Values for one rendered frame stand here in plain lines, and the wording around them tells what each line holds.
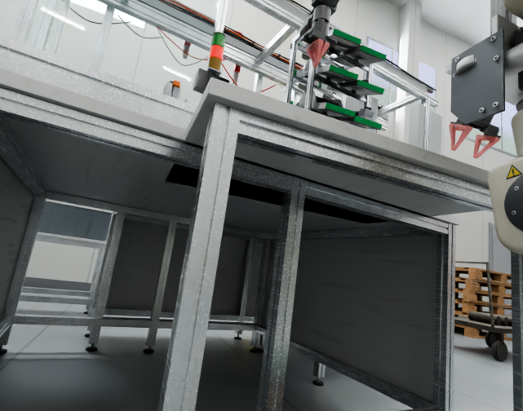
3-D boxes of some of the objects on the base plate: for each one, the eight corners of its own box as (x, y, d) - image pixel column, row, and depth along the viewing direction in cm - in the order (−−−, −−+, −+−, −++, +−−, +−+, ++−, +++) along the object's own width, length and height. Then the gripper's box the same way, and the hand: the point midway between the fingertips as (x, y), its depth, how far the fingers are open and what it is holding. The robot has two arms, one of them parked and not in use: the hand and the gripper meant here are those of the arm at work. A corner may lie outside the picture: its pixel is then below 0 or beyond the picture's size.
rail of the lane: (330, 185, 104) (334, 153, 106) (-19, 77, 63) (-3, 28, 65) (319, 187, 109) (322, 157, 111) (-12, 89, 67) (3, 43, 70)
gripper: (315, 11, 102) (308, 55, 99) (339, 25, 106) (334, 68, 104) (302, 23, 108) (296, 65, 105) (325, 36, 112) (321, 77, 110)
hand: (315, 64), depth 105 cm, fingers closed
